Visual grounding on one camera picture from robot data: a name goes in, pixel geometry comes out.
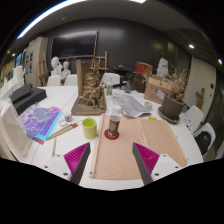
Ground white plaster bust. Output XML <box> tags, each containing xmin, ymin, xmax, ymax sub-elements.
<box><xmin>49</xmin><ymin>56</ymin><xmax>63</xmax><ymax>77</ymax></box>
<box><xmin>60</xmin><ymin>60</ymin><xmax>72</xmax><ymax>81</ymax></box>

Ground small white-lidded jar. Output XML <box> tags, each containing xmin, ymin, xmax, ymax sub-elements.
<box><xmin>63</xmin><ymin>111</ymin><xmax>74</xmax><ymax>123</ymax></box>

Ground white-capped dark-label drink bottle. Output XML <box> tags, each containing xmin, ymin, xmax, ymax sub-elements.
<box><xmin>107</xmin><ymin>104</ymin><xmax>124</xmax><ymax>139</ymax></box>

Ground black wall screen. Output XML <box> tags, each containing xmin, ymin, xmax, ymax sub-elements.
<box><xmin>50</xmin><ymin>30</ymin><xmax>99</xmax><ymax>60</ymax></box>

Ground golden relief sculpture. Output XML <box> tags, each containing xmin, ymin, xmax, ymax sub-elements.
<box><xmin>70</xmin><ymin>59</ymin><xmax>108</xmax><ymax>117</ymax></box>

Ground grey newspaper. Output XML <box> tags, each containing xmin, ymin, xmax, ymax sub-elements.
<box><xmin>111</xmin><ymin>94</ymin><xmax>152</xmax><ymax>118</ymax></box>

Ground beige shelf cabinet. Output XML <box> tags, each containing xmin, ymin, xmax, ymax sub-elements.
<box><xmin>24</xmin><ymin>36</ymin><xmax>49</xmax><ymax>88</ymax></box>

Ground wooden figure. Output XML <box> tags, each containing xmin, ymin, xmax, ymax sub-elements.
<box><xmin>195</xmin><ymin>87</ymin><xmax>206</xmax><ymax>110</ymax></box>

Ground black backpack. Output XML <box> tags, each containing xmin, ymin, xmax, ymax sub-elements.
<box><xmin>194</xmin><ymin>130</ymin><xmax>213</xmax><ymax>156</ymax></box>

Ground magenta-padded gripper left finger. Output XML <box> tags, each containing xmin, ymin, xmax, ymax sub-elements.
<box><xmin>42</xmin><ymin>142</ymin><xmax>92</xmax><ymax>186</ymax></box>

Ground black flat cases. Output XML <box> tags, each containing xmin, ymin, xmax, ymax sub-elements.
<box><xmin>9</xmin><ymin>83</ymin><xmax>48</xmax><ymax>116</ymax></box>

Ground brown cardboard box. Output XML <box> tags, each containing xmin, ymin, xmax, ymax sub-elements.
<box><xmin>143</xmin><ymin>74</ymin><xmax>174</xmax><ymax>105</ymax></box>

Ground white plastic chair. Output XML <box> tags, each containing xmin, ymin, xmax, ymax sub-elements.
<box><xmin>63</xmin><ymin>73</ymin><xmax>78</xmax><ymax>87</ymax></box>
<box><xmin>100</xmin><ymin>72</ymin><xmax>121</xmax><ymax>88</ymax></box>
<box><xmin>193</xmin><ymin>122</ymin><xmax>217</xmax><ymax>158</ymax></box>
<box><xmin>179</xmin><ymin>104</ymin><xmax>205</xmax><ymax>134</ymax></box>
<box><xmin>46</xmin><ymin>74</ymin><xmax>63</xmax><ymax>87</ymax></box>

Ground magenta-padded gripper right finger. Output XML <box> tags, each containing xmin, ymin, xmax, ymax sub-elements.
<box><xmin>131</xmin><ymin>142</ymin><xmax>183</xmax><ymax>187</ymax></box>

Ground thin wooden stick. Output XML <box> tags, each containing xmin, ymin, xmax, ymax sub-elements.
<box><xmin>51</xmin><ymin>137</ymin><xmax>58</xmax><ymax>158</ymax></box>

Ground small pale cup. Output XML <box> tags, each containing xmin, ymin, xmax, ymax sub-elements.
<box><xmin>143</xmin><ymin>100</ymin><xmax>154</xmax><ymax>112</ymax></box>

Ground dry plant in grey pot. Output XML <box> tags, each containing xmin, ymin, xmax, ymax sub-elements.
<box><xmin>160</xmin><ymin>68</ymin><xmax>189</xmax><ymax>122</ymax></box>

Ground wooden brush with red ferrule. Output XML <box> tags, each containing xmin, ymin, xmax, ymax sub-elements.
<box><xmin>45</xmin><ymin>122</ymin><xmax>81</xmax><ymax>140</ymax></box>

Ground yellow-green mug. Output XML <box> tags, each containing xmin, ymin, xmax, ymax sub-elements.
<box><xmin>81</xmin><ymin>117</ymin><xmax>98</xmax><ymax>140</ymax></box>

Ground wooden easel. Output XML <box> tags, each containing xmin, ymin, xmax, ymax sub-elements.
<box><xmin>38</xmin><ymin>51</ymin><xmax>50</xmax><ymax>87</ymax></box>
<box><xmin>90</xmin><ymin>50</ymin><xmax>109</xmax><ymax>74</ymax></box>

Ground red box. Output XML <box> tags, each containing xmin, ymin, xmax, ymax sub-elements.
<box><xmin>134</xmin><ymin>61</ymin><xmax>154</xmax><ymax>76</ymax></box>

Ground flat round red coaster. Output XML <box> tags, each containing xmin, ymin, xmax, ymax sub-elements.
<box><xmin>103</xmin><ymin>128</ymin><xmax>120</xmax><ymax>141</ymax></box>

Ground white plaster figure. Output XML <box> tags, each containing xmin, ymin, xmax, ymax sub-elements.
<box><xmin>156</xmin><ymin>57</ymin><xmax>169</xmax><ymax>78</ymax></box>

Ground grey plant saucer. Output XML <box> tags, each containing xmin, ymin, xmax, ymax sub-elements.
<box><xmin>157</xmin><ymin>106</ymin><xmax>182</xmax><ymax>125</ymax></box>

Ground white canvas panel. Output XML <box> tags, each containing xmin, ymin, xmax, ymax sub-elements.
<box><xmin>0</xmin><ymin>99</ymin><xmax>33</xmax><ymax>163</ymax></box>

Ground white green-label squeeze bottle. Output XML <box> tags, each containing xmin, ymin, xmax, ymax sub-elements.
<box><xmin>105</xmin><ymin>75</ymin><xmax>114</xmax><ymax>97</ymax></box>

